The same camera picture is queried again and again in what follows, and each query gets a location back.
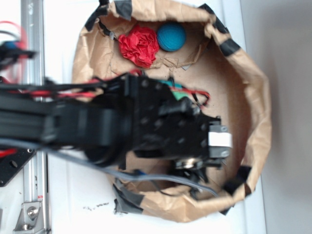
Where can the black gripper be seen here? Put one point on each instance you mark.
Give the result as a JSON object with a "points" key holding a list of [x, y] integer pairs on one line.
{"points": [[168, 128]]}

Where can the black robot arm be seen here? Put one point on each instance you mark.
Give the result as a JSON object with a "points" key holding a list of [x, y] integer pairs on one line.
{"points": [[106, 119]]}

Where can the green rectangular block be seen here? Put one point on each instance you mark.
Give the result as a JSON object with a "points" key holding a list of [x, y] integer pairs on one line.
{"points": [[177, 94]]}

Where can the red crumpled paper ball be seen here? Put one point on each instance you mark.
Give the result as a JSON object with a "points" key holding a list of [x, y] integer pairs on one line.
{"points": [[139, 46]]}

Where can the brown paper bag bin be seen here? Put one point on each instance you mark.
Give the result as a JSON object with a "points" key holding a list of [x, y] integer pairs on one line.
{"points": [[211, 61]]}

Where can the blue ball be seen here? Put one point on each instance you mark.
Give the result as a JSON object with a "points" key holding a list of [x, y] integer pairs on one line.
{"points": [[171, 36]]}

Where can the white tray board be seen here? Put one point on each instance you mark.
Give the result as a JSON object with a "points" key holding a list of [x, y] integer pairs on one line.
{"points": [[81, 198]]}

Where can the aluminium extrusion rail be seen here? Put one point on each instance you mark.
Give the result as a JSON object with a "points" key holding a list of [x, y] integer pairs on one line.
{"points": [[35, 176]]}

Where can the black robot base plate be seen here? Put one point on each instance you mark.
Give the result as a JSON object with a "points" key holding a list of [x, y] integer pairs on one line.
{"points": [[13, 163]]}

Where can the metal corner bracket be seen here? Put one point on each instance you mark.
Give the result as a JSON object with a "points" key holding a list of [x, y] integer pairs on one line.
{"points": [[30, 220]]}

